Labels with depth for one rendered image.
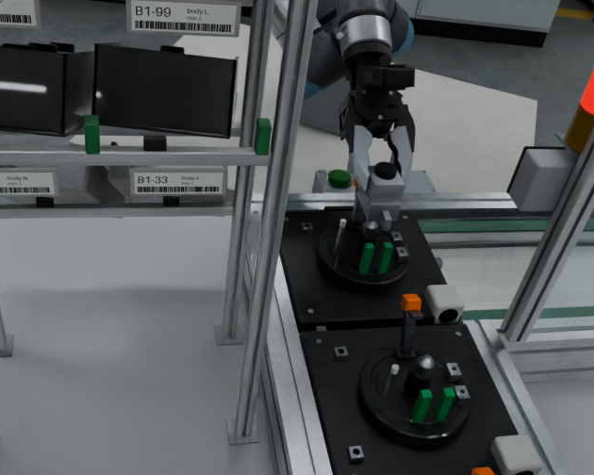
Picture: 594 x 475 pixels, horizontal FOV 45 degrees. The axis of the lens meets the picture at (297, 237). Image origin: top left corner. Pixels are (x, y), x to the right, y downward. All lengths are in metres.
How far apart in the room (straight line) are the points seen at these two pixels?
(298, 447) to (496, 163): 0.93
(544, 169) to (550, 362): 0.35
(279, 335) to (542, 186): 0.39
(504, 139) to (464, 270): 0.57
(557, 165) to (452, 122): 0.84
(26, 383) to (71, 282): 0.20
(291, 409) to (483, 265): 0.48
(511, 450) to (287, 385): 0.28
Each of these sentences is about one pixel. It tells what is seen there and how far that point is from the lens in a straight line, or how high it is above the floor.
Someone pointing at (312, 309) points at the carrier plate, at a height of 0.97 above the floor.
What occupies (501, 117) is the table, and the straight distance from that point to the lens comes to 1.81.
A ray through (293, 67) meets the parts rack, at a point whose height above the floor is 1.40.
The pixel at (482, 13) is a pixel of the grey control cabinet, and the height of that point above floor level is 0.18.
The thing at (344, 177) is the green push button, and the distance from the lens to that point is 1.25.
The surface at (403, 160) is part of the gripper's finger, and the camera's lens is 1.01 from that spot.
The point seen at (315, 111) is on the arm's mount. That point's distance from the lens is 1.57.
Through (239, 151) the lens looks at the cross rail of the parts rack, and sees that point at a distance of 0.66.
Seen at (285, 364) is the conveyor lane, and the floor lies 0.96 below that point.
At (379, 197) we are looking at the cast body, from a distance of 0.98.
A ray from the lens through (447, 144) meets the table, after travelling 1.64.
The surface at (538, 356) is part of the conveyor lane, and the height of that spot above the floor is 0.92.
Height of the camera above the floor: 1.68
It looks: 40 degrees down
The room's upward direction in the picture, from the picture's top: 10 degrees clockwise
